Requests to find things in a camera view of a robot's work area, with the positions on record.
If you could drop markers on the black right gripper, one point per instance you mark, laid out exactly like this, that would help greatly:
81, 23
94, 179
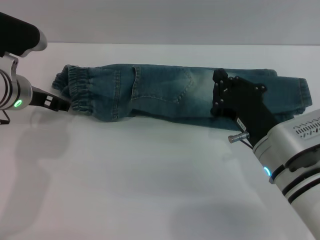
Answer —
250, 107

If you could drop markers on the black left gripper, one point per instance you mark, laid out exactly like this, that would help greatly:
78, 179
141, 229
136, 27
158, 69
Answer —
40, 97

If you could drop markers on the blue denim shorts with cartoon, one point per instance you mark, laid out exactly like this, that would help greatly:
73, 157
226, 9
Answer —
162, 92

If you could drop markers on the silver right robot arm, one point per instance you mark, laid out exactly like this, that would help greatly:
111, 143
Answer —
295, 190

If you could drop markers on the silver plug on right gripper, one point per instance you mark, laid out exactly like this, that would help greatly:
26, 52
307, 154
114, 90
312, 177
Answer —
238, 137

